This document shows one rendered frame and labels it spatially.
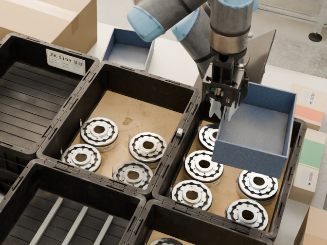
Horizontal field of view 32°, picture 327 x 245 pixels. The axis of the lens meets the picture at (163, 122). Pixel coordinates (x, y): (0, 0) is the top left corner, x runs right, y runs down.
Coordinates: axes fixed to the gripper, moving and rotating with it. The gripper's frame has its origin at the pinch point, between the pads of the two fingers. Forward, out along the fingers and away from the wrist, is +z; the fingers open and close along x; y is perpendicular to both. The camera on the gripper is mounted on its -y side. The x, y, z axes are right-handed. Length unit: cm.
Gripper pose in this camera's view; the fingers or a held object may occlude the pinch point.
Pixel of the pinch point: (224, 112)
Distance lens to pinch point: 123.6
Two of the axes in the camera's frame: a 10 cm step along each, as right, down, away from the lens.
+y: -3.1, 6.7, -6.7
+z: 0.1, 7.1, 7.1
